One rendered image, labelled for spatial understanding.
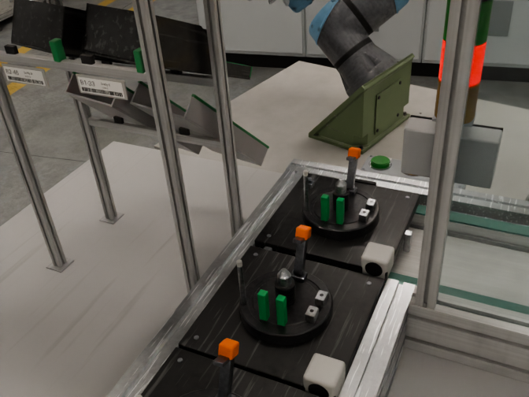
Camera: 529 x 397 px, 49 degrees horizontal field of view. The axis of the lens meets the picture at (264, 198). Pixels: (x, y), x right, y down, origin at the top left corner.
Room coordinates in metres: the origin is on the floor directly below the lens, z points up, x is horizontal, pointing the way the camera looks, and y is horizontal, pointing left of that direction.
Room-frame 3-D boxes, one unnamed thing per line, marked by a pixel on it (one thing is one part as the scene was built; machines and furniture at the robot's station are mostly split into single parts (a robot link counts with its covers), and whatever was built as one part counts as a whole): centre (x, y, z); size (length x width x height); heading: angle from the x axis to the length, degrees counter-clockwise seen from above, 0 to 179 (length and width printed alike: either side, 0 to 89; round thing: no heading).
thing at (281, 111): (1.37, -0.28, 0.84); 0.90 x 0.70 x 0.03; 50
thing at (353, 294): (0.62, -0.02, 1.01); 0.24 x 0.24 x 0.13; 62
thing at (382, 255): (0.72, -0.18, 0.97); 0.05 x 0.05 x 0.04; 62
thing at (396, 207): (0.85, -0.14, 0.96); 0.24 x 0.24 x 0.02; 62
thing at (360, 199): (0.85, -0.14, 0.98); 0.14 x 0.14 x 0.02
